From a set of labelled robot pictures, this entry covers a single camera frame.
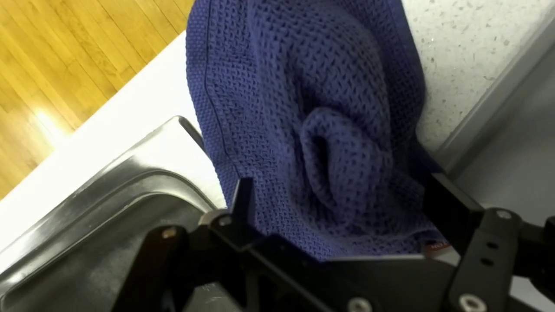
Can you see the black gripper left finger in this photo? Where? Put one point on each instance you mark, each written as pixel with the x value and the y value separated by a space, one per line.
pixel 242 200

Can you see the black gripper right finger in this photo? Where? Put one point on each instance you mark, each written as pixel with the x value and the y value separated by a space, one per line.
pixel 452 202

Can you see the blue tea towel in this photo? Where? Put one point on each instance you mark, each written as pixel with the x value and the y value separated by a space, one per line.
pixel 312 115

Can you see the stainless steel sink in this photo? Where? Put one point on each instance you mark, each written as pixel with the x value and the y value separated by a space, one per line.
pixel 104 231

